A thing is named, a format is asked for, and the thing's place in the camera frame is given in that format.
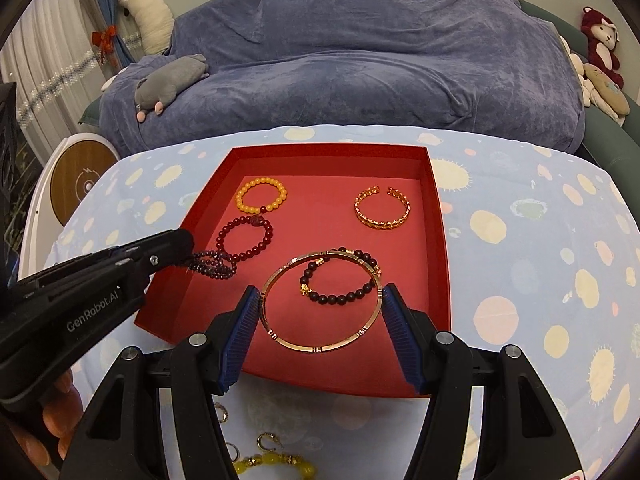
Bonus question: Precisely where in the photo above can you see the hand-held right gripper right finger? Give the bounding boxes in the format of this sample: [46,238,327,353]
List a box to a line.
[381,282,583,480]

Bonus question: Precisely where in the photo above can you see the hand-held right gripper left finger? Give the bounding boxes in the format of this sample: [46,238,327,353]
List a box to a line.
[59,285,262,480]

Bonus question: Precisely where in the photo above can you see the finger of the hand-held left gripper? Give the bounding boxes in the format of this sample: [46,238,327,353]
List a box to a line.
[107,230,195,263]
[127,247,196,291]

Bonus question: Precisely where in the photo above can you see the garnet multi-strand bead bracelet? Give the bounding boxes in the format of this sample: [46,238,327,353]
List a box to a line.
[187,249,237,281]

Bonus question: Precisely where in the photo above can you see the dark purple bead bracelet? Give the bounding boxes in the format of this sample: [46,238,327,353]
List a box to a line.
[298,246,381,307]

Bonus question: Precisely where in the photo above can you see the rose gold bangle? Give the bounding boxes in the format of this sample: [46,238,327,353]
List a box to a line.
[260,249,385,353]

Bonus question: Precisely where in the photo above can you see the yellow bead bracelet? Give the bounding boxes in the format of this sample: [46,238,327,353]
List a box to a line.
[235,175,290,213]

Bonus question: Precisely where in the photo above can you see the dark red bead bracelet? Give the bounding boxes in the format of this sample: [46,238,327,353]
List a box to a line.
[216,215,275,263]

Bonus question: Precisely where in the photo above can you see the gold leaf cuff bracelet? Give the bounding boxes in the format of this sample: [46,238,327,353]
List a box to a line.
[354,186,412,231]

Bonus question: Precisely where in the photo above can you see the red cardboard box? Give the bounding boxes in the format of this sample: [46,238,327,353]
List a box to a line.
[134,146,453,400]

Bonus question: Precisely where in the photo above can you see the person's left hand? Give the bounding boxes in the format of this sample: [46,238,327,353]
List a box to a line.
[10,372,86,466]

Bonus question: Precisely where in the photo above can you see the white stand with wooden disc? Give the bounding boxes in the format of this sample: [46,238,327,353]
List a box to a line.
[22,132,121,271]

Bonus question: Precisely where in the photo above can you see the light blue printed tablecloth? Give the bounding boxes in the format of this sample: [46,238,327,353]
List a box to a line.
[42,126,633,480]

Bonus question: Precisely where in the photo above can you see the grey plush mouse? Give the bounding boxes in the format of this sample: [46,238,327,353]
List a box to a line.
[135,53,210,123]

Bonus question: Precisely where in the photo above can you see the red ribbon bow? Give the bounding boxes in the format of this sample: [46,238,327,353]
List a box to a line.
[91,25,118,66]

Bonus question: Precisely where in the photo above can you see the white plush cow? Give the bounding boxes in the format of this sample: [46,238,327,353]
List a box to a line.
[117,0,176,56]

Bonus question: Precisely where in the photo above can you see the white sheer curtain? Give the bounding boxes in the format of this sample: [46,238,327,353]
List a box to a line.
[0,0,123,126]

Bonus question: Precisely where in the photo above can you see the blue covered sofa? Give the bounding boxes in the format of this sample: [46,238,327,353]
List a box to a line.
[98,0,586,153]

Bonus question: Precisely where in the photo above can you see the green sofa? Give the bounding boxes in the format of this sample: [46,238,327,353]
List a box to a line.
[520,0,640,176]

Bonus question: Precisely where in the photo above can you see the cookie shaped plush pillow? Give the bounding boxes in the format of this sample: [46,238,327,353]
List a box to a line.
[582,62,631,121]

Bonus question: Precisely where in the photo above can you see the cream plush toy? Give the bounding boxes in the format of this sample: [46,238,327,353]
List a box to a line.
[560,35,596,107]

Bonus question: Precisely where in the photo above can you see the red plush monkey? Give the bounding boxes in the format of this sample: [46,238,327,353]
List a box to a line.
[580,6,626,88]

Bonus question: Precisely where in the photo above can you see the yellow-green bead bracelet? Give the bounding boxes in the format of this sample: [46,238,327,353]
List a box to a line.
[232,451,317,480]

